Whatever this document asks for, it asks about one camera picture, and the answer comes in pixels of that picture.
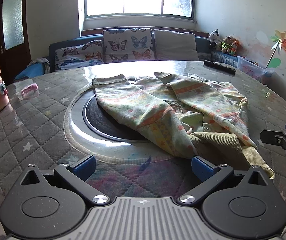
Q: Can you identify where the round black induction cooktop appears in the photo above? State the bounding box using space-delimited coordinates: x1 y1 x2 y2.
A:
63 75 173 153

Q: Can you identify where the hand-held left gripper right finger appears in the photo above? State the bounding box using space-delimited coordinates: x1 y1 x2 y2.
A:
178 156 270 204

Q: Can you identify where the colourful paper pinwheel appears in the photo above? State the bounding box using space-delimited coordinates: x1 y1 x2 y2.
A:
265 30 286 70

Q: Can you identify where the floral baby jacket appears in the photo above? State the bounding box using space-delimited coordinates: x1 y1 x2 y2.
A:
92 72 276 179

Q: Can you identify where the plain beige cushion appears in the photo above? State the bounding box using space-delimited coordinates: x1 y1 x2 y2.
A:
153 29 200 62

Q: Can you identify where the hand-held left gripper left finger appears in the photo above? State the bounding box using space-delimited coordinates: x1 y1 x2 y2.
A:
20 154 111 205

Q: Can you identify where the butterfly print cushion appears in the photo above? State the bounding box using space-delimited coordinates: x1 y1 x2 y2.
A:
102 28 155 64
55 40 105 72

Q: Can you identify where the black and white cow plush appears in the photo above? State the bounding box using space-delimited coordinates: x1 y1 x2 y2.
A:
209 29 222 50

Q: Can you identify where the patterned grey cloth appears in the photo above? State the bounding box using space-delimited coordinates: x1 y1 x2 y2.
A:
29 58 51 72

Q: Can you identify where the black remote control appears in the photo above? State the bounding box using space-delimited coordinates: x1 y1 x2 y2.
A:
203 60 236 75

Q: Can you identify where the blue sofa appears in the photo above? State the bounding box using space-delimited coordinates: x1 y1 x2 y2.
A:
14 29 241 80

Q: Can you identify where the brown plush with green vest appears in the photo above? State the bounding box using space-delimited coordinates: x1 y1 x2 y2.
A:
220 35 235 53

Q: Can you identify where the clear plastic storage box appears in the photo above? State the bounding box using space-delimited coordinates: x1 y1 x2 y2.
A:
236 56 275 83

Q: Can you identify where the orange plush toy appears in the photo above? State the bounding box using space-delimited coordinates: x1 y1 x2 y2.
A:
229 39 242 56

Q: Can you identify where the dark wooden door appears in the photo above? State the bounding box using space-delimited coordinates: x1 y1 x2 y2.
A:
0 0 32 79

